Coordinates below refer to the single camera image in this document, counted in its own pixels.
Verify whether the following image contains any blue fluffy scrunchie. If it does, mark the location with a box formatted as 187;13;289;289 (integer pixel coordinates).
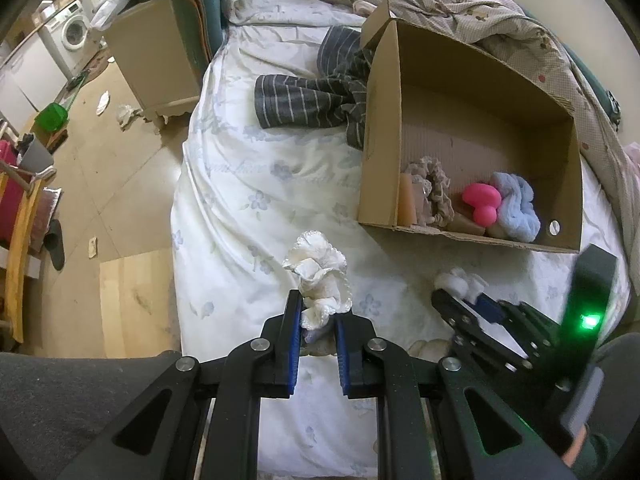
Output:
489;171;542;242

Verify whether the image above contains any teal pillow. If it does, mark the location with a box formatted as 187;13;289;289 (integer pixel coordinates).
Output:
565;45;613;111

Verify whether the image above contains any crumpled tissue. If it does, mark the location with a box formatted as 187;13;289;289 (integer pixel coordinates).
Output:
116;104;143;131

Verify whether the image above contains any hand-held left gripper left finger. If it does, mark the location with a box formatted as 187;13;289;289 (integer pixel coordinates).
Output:
70;290;306;480

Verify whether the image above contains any wooden chair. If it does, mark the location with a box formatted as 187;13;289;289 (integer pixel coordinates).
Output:
0;160;58;343

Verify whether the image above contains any cream lace scrunchie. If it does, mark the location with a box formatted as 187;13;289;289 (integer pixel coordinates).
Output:
282;230;352;343

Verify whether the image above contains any person's right forearm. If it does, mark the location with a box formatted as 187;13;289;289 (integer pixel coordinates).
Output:
562;422;636;480

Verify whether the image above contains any teal headboard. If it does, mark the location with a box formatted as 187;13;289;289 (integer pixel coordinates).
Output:
161;0;226;68

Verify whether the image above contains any person's left leg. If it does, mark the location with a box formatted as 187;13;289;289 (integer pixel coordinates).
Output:
0;350;181;480

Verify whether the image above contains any quilted seat cushion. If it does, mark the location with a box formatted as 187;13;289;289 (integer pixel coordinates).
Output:
30;187;63;256

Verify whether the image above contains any dark slipper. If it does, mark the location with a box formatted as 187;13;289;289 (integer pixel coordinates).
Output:
46;220;66;269

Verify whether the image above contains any red suitcase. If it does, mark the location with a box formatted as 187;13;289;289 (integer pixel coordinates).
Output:
0;140;26;246

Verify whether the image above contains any brown cardboard box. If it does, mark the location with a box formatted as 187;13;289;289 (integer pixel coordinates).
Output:
357;0;585;253

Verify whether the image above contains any grey-beige lace scrunchie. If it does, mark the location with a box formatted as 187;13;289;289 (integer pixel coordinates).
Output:
404;156;453;227

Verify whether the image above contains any light wooden board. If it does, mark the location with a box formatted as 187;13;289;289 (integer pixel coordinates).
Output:
98;250;182;359

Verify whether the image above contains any white plastic bag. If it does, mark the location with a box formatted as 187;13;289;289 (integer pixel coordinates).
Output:
90;0;136;28

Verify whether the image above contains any beige foam cylinder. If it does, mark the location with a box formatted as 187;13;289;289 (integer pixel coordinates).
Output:
398;172;426;227

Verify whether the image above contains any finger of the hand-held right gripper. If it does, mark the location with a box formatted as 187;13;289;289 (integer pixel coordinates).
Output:
431;286;493;356
470;291;526;331

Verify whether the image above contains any beige patterned quilt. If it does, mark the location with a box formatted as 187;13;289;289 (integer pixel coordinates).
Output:
285;0;640;231

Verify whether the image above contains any grey striped garment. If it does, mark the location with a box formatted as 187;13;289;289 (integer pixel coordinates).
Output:
254;25;376;151

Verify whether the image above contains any beige nightstand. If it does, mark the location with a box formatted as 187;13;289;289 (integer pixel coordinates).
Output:
102;0;203;121

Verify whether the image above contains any white floor cabinet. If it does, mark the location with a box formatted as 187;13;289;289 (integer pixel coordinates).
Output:
0;35;68;128

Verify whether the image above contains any white washing machine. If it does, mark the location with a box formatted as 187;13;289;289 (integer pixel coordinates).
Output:
37;1;93;73

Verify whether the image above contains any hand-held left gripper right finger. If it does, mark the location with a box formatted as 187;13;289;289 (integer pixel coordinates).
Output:
334;310;581;480

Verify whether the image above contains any green dustpan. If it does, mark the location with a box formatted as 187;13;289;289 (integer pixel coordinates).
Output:
34;72;88;131

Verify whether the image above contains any grey bin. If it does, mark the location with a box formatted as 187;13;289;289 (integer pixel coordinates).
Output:
17;132;55;171

